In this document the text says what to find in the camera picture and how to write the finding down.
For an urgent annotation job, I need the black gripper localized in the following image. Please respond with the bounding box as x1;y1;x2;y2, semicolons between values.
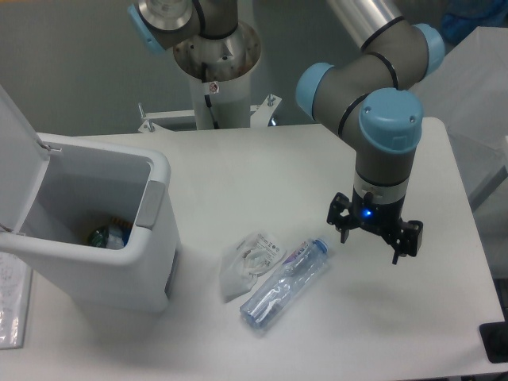
326;191;423;265

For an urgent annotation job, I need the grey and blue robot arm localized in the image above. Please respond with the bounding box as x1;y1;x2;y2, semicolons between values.
128;1;445;258

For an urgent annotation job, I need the trash inside the can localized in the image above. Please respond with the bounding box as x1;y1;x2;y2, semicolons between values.
87;217;133;250

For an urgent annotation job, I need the white open trash can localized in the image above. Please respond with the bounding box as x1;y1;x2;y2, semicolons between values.
1;93;180;312

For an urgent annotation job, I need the clear plastic water bottle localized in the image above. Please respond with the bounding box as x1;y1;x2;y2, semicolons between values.
240;236;329;329

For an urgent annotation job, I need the white plastic wrapper bag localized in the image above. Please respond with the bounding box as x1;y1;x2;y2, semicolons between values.
219;230;287;302

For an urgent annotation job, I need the translucent white box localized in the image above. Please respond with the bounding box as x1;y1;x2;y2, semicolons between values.
430;28;507;210

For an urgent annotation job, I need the black device at table edge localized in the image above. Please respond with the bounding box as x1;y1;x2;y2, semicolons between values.
479;321;507;364

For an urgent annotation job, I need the blue object in background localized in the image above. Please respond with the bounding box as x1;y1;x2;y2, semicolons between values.
441;0;507;44

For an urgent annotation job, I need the laminated paper sheet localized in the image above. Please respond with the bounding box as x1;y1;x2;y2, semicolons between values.
1;252;33;350

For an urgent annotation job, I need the white pedestal base bracket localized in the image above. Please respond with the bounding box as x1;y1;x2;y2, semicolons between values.
137;94;283;133

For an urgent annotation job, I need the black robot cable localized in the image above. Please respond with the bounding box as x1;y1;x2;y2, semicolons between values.
200;62;220;130

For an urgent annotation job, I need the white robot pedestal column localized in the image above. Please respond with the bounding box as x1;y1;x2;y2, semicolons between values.
173;21;261;129

